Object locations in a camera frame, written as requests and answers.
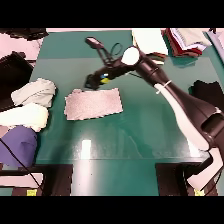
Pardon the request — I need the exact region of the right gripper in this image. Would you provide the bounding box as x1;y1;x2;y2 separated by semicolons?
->
83;65;118;91

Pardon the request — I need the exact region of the light grey shirt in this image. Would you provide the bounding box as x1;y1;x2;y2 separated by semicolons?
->
63;87;124;122

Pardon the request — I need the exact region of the white folded garment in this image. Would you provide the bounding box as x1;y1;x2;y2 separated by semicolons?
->
131;28;170;57

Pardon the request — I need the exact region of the grey-green garment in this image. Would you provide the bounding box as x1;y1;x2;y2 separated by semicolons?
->
10;77;58;109

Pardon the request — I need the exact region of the red garment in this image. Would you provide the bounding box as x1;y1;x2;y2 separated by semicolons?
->
163;28;204;58

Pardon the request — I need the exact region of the black garment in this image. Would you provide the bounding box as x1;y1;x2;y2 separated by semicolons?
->
188;79;224;111
0;50;35;113

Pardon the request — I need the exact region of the pale pink garment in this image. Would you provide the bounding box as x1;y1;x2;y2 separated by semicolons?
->
0;32;45;62

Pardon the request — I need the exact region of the pale folded garment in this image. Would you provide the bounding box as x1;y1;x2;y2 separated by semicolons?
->
171;28;212;48

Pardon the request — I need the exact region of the purple garment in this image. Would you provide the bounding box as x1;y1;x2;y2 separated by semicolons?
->
0;125;39;168

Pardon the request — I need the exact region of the black cable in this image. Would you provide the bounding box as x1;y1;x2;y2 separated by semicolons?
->
0;137;46;194
109;42;125;58

